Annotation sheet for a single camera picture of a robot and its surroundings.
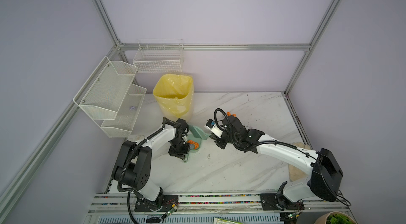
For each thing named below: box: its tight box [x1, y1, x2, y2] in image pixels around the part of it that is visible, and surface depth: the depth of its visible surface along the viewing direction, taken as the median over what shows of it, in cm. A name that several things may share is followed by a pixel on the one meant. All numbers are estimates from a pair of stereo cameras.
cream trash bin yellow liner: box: [152, 73, 195, 123], surface depth 94 cm
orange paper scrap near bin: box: [186, 140, 200, 150], surface depth 95 cm
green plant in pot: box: [314, 211, 358, 224], surface depth 62 cm
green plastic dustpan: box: [182, 125, 212, 163], surface depth 88 cm
